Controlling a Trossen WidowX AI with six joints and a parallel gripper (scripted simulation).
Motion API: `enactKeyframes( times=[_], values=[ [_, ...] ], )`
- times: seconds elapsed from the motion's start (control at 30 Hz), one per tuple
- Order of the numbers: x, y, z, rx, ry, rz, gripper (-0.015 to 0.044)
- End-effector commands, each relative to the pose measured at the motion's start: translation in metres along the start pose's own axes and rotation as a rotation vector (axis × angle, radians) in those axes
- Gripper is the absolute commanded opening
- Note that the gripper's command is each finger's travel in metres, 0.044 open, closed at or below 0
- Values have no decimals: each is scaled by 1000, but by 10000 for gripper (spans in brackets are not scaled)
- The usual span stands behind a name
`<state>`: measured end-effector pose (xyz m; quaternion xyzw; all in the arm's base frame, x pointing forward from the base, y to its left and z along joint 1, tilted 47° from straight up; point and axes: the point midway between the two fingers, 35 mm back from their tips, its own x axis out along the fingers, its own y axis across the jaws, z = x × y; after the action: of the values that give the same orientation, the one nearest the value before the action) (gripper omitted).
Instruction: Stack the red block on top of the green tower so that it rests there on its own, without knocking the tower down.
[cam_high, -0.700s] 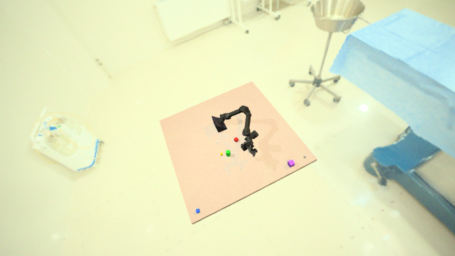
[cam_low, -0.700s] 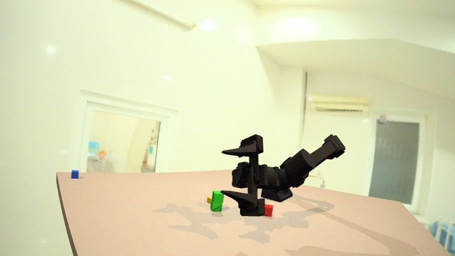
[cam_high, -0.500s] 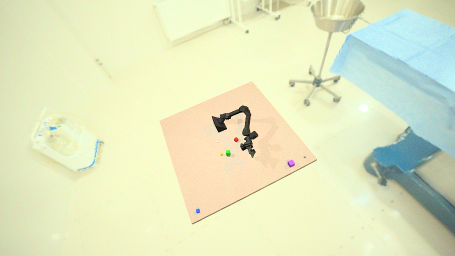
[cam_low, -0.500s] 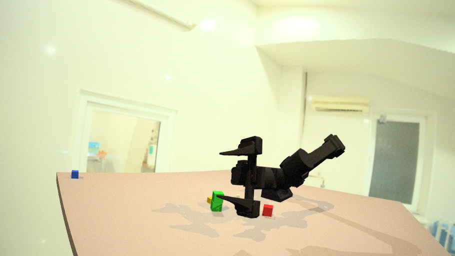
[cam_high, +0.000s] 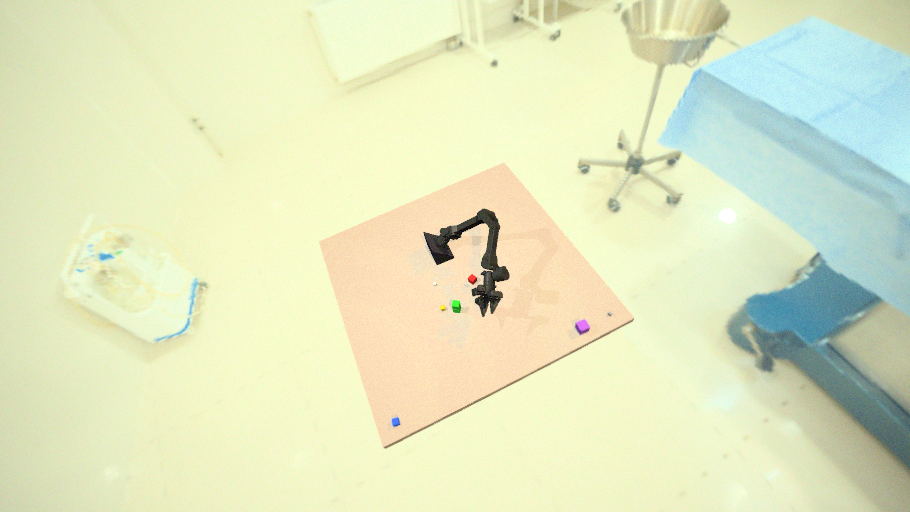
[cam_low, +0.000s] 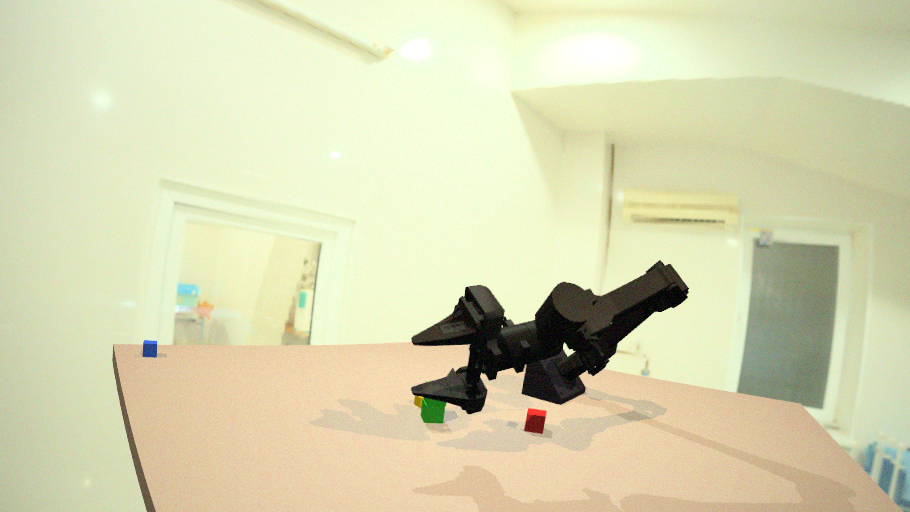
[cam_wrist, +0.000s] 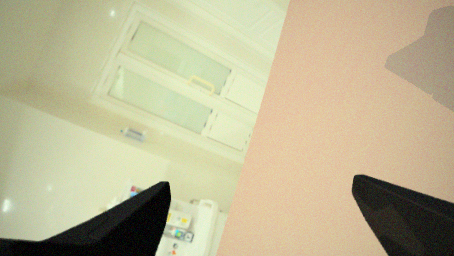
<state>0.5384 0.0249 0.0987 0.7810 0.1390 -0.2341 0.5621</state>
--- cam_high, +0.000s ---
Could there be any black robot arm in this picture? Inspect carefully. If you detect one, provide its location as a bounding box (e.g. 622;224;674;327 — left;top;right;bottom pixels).
434;208;510;297

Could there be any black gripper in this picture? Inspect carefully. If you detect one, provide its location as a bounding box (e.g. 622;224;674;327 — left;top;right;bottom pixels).
475;282;503;317

